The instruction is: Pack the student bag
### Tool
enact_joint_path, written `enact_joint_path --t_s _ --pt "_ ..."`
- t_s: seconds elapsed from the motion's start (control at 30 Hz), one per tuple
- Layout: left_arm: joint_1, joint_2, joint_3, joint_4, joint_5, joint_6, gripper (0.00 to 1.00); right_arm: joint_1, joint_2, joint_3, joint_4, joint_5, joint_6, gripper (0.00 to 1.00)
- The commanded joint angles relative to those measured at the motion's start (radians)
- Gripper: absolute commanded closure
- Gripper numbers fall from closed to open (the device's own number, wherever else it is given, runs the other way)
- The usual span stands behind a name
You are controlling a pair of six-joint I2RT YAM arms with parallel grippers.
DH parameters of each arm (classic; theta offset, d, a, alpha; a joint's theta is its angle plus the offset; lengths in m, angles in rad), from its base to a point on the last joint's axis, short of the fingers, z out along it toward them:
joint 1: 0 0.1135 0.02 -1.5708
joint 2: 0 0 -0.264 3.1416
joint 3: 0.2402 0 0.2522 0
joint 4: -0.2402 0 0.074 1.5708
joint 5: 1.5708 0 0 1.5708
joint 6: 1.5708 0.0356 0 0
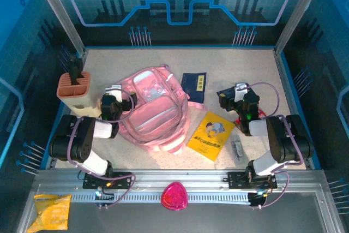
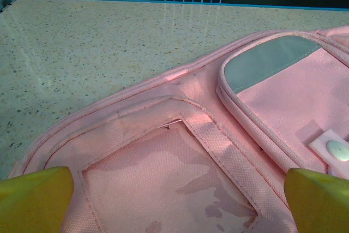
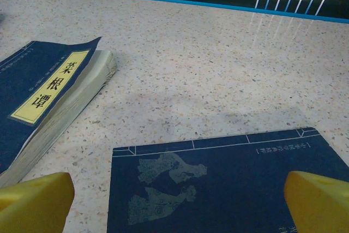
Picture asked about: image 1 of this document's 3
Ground red stationery packet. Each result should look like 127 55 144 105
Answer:
234 109 267 137

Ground pink school backpack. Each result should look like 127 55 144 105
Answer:
113 63 207 158

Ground yellow illustrated book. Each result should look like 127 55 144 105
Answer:
186 111 236 162

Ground yellow plastic bag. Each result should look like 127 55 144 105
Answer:
26 193 73 231

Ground beige holder orange slotted top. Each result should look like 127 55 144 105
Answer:
56 71 103 119

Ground small grey metal clip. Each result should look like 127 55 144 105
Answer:
230 140 244 163

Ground aluminium front platform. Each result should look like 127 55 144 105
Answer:
16 169 346 233

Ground pink rounded triangular button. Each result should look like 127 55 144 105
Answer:
160 181 189 212

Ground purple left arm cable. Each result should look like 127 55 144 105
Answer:
65 91 137 210

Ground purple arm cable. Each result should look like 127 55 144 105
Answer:
65 91 137 210
245 81 306 210

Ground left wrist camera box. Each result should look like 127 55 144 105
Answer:
104 85 124 103

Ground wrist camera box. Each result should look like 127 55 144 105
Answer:
233 82 249 103
104 85 124 103

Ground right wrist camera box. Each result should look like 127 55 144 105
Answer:
233 82 249 103

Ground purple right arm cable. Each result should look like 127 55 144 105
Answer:
245 81 306 210

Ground black tool handles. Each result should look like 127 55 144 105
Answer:
67 54 84 86

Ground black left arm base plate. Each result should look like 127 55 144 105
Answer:
82 171 133 190

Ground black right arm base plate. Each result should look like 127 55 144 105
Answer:
227 171 278 190

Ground slotted grey cable duct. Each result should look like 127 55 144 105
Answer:
71 193 251 204

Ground aluminium frame post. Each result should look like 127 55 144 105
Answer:
29 0 87 56
274 0 329 56

